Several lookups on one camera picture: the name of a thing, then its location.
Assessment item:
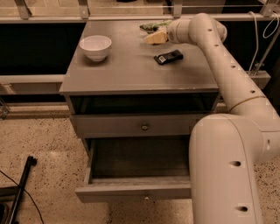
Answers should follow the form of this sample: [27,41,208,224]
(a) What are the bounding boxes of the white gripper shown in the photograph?
[145,19,193,45]

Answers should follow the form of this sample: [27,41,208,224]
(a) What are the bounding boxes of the green jalapeno chip bag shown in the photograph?
[139,20,172,33]

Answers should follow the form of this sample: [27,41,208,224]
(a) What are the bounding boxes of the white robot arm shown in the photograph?
[166,13,280,224]

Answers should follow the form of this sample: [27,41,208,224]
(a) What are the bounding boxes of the grey wooden drawer cabinet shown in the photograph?
[59,19,221,204]

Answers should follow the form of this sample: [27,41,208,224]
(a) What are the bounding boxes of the closed grey upper drawer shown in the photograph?
[70,114,204,138]

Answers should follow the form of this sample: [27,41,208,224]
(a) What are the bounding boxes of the open grey middle drawer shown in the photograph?
[75,136,191,203]

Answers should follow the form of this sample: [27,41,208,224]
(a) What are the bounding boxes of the dark blue snack bar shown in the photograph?
[154,50,184,65]

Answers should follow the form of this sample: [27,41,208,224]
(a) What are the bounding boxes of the white ceramic bowl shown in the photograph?
[79,35,112,61]

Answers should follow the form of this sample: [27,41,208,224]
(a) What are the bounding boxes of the black stand leg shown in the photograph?
[0,156,37,224]

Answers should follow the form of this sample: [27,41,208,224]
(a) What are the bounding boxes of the white cable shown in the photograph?
[248,10,280,74]

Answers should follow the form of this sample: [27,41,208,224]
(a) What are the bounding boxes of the metal railing frame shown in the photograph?
[0,0,280,121]

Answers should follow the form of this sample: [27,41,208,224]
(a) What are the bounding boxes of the thin black cable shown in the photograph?
[0,169,46,224]

